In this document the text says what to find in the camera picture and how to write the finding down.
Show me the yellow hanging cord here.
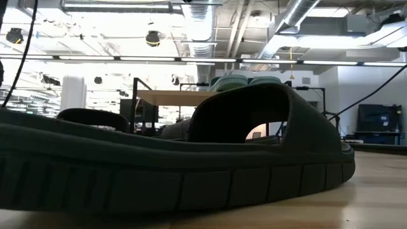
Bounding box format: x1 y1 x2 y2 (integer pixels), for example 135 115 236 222
288 46 295 80

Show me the black rubber slide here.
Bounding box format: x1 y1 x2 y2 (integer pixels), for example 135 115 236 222
56 108 130 134
160 118 192 140
0 81 356 213

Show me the white room pillar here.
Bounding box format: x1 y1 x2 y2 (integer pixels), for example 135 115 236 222
60 76 87 112

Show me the black aluminium table frame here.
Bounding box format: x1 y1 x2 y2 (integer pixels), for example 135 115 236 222
348 142 407 156

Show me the corrugated silver air duct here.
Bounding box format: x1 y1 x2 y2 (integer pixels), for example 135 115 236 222
181 0 220 84

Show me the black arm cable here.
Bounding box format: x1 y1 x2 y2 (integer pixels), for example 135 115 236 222
1 0 39 108
328 63 407 121

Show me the black metal stand frame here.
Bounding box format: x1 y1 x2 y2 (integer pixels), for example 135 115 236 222
292 86 327 115

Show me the blue media cabinet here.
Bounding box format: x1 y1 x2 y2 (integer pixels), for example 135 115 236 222
341 130 406 146

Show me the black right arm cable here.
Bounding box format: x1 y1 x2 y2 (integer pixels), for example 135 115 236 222
328 63 407 121

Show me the long ceiling light strip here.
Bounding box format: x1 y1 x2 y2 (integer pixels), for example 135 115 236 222
0 54 407 67

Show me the slanted silver air duct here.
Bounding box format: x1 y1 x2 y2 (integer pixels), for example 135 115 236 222
254 0 322 60

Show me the black metal wood shelf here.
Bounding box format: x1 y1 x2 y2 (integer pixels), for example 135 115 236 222
128 77 291 141

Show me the black wall television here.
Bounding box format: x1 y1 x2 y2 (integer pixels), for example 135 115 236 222
357 103 403 133

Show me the black hanging ceiling lamp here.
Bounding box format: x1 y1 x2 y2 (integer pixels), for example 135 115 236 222
145 30 161 48
5 27 25 45

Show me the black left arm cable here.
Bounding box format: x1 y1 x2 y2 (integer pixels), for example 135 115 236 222
1 0 39 108

